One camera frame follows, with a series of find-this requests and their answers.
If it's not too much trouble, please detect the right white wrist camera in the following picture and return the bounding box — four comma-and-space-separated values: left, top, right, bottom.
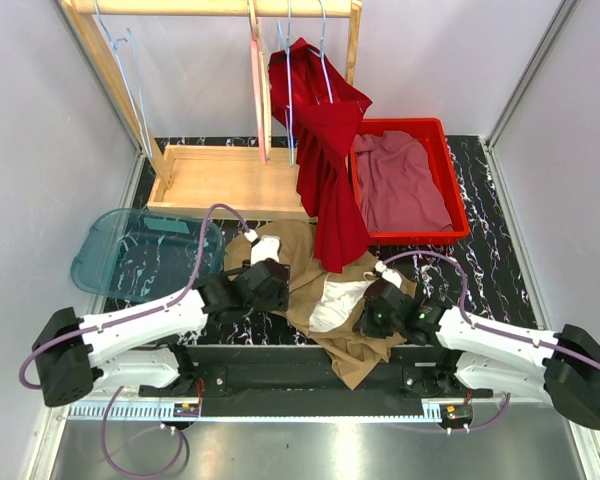
363, 261, 403, 289

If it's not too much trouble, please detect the purple cable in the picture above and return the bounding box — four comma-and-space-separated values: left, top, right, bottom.
374, 249, 600, 404
18, 203, 261, 391

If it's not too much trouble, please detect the wooden clothes rack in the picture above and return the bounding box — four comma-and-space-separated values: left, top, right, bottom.
60, 1, 362, 220

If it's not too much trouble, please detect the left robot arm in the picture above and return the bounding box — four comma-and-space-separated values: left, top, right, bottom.
31, 259, 290, 407

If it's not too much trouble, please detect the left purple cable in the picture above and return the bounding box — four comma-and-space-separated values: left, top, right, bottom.
18, 203, 261, 391

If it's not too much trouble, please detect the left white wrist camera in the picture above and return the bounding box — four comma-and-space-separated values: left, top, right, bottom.
243, 230, 281, 265

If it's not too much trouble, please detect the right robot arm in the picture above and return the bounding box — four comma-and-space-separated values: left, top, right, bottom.
354, 279, 600, 431

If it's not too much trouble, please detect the red pleated skirt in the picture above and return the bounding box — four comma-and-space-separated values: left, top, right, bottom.
268, 38, 372, 273

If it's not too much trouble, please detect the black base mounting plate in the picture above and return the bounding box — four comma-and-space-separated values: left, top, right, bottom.
139, 345, 492, 421

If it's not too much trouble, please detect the blue wire hanger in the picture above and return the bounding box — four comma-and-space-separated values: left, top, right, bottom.
92, 0, 153, 159
314, 0, 334, 104
277, 1, 296, 167

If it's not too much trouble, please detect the teal plastic basket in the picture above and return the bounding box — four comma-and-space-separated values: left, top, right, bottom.
71, 208, 225, 303

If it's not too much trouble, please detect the mauve cloth in bin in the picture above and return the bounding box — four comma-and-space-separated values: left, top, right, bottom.
353, 131, 452, 233

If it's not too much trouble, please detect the pink wooden hanger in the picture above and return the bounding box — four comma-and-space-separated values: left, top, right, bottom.
247, 0, 271, 165

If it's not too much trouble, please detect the tan garment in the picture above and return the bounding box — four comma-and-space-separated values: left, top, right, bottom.
223, 218, 417, 391

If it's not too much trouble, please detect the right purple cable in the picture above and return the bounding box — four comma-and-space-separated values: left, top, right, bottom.
374, 249, 600, 404

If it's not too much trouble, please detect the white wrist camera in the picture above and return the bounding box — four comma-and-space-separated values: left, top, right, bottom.
363, 261, 403, 289
243, 230, 281, 265

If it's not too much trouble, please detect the red plastic bin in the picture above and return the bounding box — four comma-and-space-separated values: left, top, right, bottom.
357, 118, 470, 246

